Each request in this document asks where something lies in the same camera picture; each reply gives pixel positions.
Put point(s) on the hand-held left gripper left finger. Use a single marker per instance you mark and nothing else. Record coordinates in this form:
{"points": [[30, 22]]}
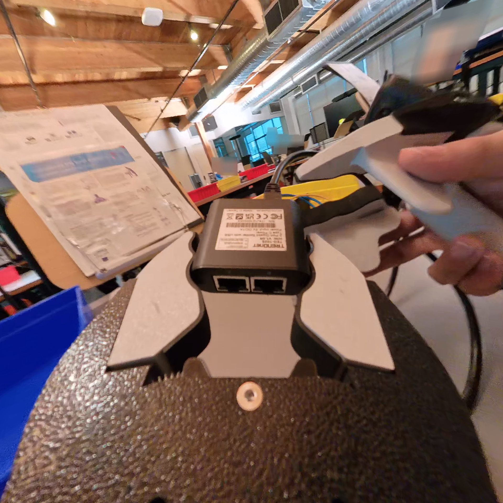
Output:
{"points": [[165, 310]]}

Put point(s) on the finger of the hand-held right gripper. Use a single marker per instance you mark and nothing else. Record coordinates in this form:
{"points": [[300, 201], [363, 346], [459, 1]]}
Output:
{"points": [[345, 153], [353, 235]]}

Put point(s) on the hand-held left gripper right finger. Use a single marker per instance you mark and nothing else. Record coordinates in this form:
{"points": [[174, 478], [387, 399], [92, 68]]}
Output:
{"points": [[342, 310]]}

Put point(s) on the yellow plastic bin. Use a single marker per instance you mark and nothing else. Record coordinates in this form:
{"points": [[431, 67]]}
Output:
{"points": [[228, 183], [326, 186]]}

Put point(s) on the black ethernet splitter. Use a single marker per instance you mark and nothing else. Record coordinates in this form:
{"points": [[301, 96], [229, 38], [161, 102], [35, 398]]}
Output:
{"points": [[251, 255]]}

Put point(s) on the grey desk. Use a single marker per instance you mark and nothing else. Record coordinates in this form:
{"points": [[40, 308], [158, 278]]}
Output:
{"points": [[432, 353]]}

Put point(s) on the person's right hand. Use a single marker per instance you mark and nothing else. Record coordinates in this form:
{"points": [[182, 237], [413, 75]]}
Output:
{"points": [[483, 169]]}

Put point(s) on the black monitor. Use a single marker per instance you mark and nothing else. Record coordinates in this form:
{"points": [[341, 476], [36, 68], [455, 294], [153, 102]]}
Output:
{"points": [[340, 114]]}

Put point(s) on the curled laminated sheet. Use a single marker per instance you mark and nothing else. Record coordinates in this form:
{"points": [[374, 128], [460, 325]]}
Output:
{"points": [[353, 78]]}

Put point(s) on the red plastic bin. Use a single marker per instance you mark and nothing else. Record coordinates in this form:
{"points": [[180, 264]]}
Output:
{"points": [[257, 171], [202, 192]]}

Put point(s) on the instruction sheet on clipboard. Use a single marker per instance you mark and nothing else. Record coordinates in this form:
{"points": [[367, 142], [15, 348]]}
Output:
{"points": [[47, 259]]}

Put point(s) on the blue plastic bin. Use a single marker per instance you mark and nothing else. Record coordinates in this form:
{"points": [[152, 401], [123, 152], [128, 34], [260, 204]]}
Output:
{"points": [[31, 353]]}

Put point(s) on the ceiling spotlight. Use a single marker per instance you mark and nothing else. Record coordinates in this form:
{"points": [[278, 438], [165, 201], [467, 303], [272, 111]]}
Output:
{"points": [[47, 16], [193, 34]]}

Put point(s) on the white ceiling access point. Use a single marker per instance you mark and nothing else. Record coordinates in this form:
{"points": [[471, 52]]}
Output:
{"points": [[151, 16]]}

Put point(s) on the silver ventilation duct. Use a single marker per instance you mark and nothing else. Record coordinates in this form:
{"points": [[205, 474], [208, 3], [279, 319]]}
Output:
{"points": [[314, 55], [251, 59]]}

